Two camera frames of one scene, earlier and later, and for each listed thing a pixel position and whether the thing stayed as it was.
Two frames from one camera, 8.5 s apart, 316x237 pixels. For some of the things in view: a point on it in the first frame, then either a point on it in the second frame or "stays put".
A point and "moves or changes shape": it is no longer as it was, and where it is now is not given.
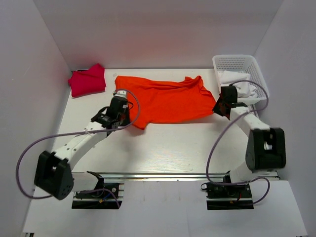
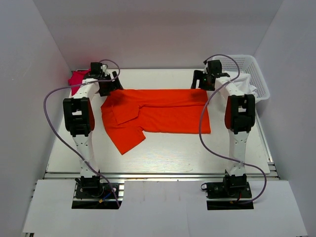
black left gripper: (127, 121) → (104, 92)
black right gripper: (216, 108) → (198, 74)
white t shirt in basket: (244, 89) stays put
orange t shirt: (153, 100) moves or changes shape
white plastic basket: (245, 63) stays put
